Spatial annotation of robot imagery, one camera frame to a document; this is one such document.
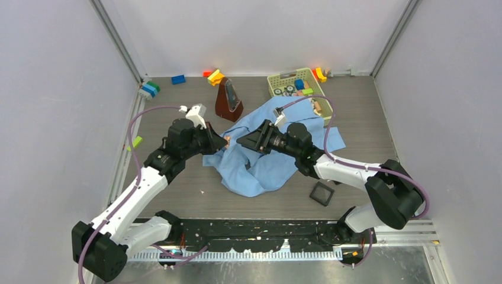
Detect brown wooden metronome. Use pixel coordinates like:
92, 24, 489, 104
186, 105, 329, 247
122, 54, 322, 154
215, 78, 243, 122

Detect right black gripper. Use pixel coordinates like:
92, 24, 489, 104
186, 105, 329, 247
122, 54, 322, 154
237, 120, 300, 159

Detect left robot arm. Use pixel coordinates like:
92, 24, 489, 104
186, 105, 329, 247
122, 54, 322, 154
71, 118, 227, 282

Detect green block in basket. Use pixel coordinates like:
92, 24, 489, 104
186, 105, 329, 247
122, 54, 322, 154
302, 88, 314, 96

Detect lime green block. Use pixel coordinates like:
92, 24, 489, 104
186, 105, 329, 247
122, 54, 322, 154
127, 136, 143, 151

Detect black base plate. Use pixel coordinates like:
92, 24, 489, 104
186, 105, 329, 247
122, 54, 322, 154
166, 219, 376, 253

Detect orange brooch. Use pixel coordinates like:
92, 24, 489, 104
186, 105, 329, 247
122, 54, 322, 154
224, 135, 231, 148

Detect blue block in basket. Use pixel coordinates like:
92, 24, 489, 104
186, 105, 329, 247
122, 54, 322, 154
294, 79, 305, 90

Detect stacked blue green bricks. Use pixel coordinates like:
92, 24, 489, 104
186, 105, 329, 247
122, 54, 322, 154
138, 81, 160, 100

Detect blue toy brick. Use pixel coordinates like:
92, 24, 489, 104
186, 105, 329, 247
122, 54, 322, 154
171, 75, 186, 85

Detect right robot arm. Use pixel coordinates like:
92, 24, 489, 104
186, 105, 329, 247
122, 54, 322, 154
236, 120, 429, 243

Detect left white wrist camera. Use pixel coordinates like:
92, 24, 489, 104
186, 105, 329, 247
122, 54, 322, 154
179, 104, 207, 129

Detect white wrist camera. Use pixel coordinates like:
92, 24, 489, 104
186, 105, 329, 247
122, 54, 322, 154
179, 104, 207, 129
273, 107, 287, 128

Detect light blue shirt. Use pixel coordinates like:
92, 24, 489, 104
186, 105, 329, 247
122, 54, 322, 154
202, 96, 346, 197

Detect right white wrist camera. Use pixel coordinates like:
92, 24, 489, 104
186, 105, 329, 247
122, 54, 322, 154
273, 107, 287, 128

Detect yellow-green plastic basket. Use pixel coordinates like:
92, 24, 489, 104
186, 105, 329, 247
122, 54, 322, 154
267, 67, 333, 128

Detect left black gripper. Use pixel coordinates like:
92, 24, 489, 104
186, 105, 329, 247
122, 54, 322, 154
182, 122, 227, 160

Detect yellow arch block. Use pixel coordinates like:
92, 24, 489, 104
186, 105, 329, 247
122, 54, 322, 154
313, 67, 327, 83

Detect yellow toy block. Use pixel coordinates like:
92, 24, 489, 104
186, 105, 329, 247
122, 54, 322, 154
207, 69, 225, 86

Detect black square frame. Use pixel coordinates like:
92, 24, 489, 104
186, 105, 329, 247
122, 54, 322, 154
309, 182, 335, 207

